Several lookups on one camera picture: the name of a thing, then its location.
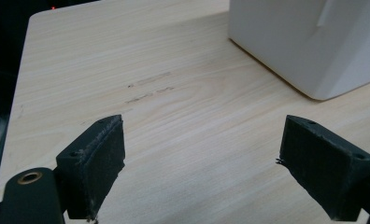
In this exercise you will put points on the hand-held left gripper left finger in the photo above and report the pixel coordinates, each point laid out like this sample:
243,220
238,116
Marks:
92,161

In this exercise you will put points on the white plastic bin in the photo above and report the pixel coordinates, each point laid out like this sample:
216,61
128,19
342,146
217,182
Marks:
298,43

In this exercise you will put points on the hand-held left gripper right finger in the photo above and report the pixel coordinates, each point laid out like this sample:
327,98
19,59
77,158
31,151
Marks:
323,168

